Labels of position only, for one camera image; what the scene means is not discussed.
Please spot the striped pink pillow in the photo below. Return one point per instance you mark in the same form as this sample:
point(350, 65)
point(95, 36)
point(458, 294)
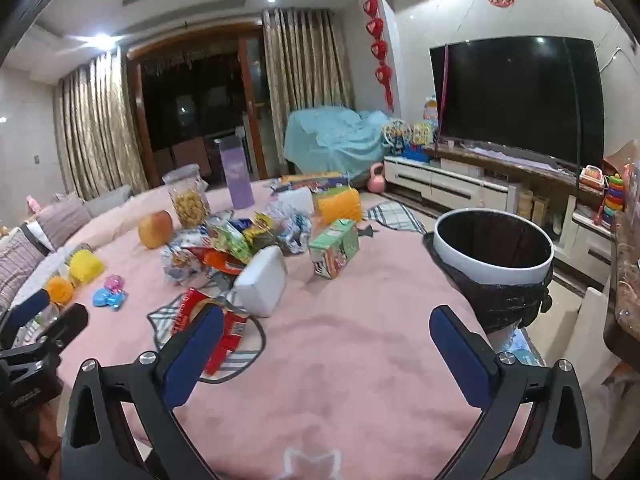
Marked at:
point(17, 265)
point(62, 220)

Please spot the blue pink plastic toy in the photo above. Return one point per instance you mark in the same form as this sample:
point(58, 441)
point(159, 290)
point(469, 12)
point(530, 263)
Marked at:
point(110, 296)

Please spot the orange red snack wrapper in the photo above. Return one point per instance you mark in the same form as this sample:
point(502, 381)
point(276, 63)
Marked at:
point(220, 262)

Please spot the beige patterned curtain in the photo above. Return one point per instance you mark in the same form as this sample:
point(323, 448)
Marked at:
point(97, 130)
point(310, 90)

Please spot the green drink carton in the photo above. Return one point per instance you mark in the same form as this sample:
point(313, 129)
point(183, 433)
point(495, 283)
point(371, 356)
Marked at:
point(335, 250)

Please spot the yellow plastic toy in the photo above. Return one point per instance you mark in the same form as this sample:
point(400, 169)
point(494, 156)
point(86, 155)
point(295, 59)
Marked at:
point(86, 267)

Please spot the toy ferris wheel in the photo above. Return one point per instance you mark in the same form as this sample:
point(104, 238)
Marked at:
point(397, 135)

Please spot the white soft block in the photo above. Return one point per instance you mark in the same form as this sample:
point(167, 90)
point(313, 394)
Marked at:
point(295, 199)

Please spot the white blue snack wrapper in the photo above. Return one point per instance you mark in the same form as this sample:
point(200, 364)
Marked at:
point(180, 262)

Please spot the white tissue pack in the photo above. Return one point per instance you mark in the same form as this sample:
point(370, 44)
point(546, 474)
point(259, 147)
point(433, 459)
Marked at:
point(261, 285)

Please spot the teal covered armchair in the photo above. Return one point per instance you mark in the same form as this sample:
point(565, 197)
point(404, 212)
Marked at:
point(330, 135)

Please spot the pink blanket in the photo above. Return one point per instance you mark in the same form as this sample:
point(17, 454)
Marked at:
point(350, 355)

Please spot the red yellow apple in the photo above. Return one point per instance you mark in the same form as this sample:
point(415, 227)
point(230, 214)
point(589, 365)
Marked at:
point(155, 230)

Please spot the brown marble counter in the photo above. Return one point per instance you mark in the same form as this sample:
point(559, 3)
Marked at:
point(625, 285)

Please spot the blue white crumpled wrapper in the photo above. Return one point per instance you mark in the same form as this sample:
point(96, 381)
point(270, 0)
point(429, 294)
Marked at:
point(292, 227)

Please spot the rainbow stacking rings toy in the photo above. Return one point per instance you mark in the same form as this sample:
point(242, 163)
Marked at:
point(612, 202)

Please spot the pink toy package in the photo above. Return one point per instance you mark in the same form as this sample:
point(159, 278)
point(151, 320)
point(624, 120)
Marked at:
point(632, 185)

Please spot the orange spiky brush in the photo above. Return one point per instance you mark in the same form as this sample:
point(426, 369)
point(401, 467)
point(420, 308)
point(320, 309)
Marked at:
point(340, 206)

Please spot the red snack box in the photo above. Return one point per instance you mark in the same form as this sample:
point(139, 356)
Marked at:
point(220, 332)

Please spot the pink stuffed toy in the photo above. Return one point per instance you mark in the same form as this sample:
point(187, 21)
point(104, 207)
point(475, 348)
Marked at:
point(32, 204)

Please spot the orange spiky ball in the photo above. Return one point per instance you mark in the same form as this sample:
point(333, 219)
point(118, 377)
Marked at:
point(60, 290)

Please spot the red hanging heart decoration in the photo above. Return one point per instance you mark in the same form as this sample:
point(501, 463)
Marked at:
point(380, 50)

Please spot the black flat television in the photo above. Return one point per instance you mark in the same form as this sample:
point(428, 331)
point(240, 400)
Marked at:
point(520, 95)

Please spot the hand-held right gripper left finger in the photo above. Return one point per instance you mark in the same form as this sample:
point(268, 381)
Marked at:
point(194, 360)

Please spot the blue toy base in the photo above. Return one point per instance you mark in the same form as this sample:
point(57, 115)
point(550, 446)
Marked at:
point(417, 152)

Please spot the clear jar of snacks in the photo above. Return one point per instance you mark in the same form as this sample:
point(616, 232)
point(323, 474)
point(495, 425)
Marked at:
point(189, 205)

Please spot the toy cash register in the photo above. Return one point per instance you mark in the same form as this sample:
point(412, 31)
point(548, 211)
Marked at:
point(592, 177)

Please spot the white television cabinet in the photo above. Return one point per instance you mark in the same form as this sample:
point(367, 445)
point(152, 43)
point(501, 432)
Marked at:
point(440, 180)

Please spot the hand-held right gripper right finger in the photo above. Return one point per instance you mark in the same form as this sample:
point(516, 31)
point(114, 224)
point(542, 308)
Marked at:
point(462, 360)

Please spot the plaid cat-shaped mat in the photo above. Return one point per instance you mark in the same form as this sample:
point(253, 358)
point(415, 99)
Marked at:
point(395, 217)
point(162, 320)

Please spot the purple water bottle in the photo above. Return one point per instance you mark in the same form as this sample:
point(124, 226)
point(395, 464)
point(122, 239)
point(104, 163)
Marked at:
point(237, 175)

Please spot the colourful flat toy box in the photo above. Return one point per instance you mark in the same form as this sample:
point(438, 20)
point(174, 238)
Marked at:
point(310, 180)

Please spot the pink kettlebell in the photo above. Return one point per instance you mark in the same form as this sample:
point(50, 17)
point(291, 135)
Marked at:
point(376, 182)

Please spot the green snack wrapper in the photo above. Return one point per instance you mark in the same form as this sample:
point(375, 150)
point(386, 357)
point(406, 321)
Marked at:
point(231, 242)

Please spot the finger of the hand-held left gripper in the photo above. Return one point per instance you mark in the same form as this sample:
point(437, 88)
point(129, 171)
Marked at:
point(67, 322)
point(30, 306)

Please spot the yellow toy frame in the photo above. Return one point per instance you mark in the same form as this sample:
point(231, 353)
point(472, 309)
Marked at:
point(422, 132)

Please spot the wooden framed glass door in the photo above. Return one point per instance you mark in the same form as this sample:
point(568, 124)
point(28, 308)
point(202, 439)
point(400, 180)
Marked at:
point(200, 90)

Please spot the white bin with black bag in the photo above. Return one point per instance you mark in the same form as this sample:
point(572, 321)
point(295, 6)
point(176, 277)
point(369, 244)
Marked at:
point(500, 272)

